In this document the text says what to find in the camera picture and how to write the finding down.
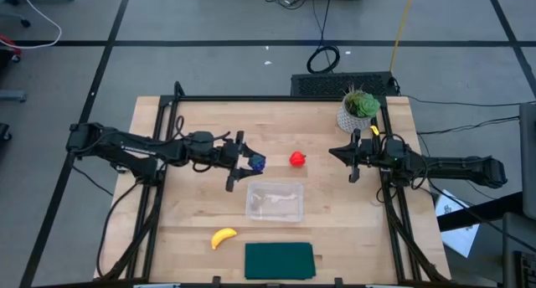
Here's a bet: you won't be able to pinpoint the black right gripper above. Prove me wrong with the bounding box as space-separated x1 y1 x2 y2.
328 128 379 184

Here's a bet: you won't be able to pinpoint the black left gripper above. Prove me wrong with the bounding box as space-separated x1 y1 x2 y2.
216 130 264 193

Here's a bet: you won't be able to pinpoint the purple toy grapes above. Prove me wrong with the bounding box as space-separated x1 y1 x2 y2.
248 153 267 173

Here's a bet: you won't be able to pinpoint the clear plastic container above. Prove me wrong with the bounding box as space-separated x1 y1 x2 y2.
245 180 305 223

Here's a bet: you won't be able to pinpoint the yellow toy banana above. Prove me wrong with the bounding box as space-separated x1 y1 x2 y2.
210 227 239 250

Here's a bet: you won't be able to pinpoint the succulent in white pot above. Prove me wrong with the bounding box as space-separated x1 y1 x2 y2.
336 85 382 135

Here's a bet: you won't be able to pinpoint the black keyboard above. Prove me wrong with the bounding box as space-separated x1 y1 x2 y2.
290 71 399 99

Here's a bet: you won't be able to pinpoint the dark green folded cloth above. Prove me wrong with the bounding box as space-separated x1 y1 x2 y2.
244 242 317 280

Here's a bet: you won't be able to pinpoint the white paper sheet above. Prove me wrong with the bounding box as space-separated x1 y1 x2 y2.
435 189 481 259

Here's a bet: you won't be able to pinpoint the black beam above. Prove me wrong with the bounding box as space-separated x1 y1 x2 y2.
437 191 524 233

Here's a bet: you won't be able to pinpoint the grey cabinet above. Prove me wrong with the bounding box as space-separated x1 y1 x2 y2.
518 102 536 220

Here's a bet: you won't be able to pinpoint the black equipment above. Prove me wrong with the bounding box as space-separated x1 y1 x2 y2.
513 249 536 288

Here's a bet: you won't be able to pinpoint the grey bar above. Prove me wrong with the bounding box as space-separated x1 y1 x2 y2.
0 89 28 104

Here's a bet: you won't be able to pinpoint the red object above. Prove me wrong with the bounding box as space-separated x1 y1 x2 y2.
0 34 23 57

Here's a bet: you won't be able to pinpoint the black aluminium table frame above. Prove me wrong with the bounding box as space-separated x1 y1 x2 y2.
95 80 452 288

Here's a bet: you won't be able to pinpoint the black coiled floor cable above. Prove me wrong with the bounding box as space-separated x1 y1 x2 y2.
307 0 341 75

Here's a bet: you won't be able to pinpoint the thin black cable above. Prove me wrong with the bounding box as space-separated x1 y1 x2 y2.
417 115 521 136
404 94 536 109

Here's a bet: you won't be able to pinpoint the yellow floor cable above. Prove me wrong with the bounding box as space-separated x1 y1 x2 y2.
389 0 416 75

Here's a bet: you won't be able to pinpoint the white floor cable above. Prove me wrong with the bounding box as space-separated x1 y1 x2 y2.
14 0 64 50

